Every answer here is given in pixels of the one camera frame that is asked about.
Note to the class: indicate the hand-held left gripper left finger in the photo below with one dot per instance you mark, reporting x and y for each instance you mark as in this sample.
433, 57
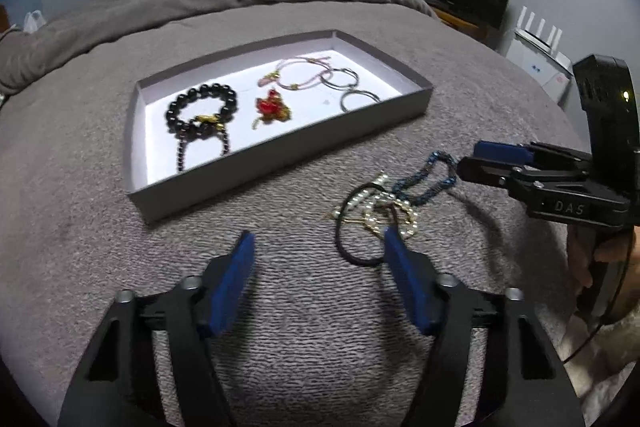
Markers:
227, 292

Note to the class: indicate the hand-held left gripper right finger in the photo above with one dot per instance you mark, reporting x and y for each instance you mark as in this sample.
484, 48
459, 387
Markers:
412, 287

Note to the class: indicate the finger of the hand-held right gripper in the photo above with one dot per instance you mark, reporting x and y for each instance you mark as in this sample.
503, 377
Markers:
497, 151
482, 171

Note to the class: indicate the grey cardboard box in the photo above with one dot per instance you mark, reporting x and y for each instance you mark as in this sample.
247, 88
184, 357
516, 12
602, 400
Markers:
250, 157

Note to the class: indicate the thin silver bangle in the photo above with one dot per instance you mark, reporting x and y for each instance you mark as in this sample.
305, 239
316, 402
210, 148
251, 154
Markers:
322, 79
344, 102

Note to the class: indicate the pink tassel charm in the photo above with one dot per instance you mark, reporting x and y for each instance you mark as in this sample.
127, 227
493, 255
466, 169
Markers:
265, 80

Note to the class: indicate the person's right hand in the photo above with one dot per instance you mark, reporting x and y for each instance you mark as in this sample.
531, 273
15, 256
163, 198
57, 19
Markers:
580, 257

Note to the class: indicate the grey blanket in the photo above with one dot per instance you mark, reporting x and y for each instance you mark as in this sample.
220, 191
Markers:
310, 332

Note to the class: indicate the wooden desk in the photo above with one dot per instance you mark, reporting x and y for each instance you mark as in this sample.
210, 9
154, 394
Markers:
465, 24

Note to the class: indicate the white plastic bag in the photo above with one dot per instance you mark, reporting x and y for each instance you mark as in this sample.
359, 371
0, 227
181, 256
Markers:
35, 22

